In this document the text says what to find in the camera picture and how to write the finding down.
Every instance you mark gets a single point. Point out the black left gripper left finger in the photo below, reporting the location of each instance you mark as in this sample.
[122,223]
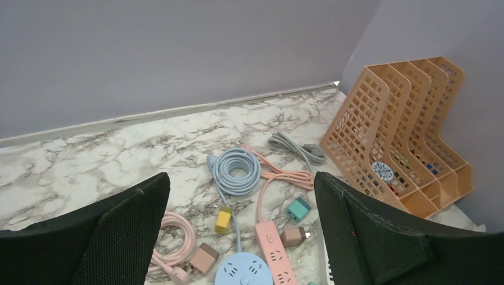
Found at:
[107,242]

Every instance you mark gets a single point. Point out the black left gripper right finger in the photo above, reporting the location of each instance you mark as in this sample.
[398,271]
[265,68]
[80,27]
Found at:
[371,242]

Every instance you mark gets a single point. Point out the pink brown plug adapter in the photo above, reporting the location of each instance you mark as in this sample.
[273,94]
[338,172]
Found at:
[294,236]

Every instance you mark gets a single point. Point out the yellow plug adapter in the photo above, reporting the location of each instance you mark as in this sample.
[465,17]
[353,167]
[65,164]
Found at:
[223,220]

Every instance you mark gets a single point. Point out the teal plug adapter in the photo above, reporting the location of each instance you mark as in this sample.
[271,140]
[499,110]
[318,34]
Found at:
[298,210]

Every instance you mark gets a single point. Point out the blue white round sticker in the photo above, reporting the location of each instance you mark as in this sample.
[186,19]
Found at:
[383,171]

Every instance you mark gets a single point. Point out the pink long power strip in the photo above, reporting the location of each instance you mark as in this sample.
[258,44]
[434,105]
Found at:
[274,253]

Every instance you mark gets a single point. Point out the orange plastic file rack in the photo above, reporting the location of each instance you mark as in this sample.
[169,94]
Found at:
[394,114]

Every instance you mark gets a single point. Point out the blue round power strip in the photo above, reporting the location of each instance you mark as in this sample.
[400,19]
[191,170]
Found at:
[243,268]

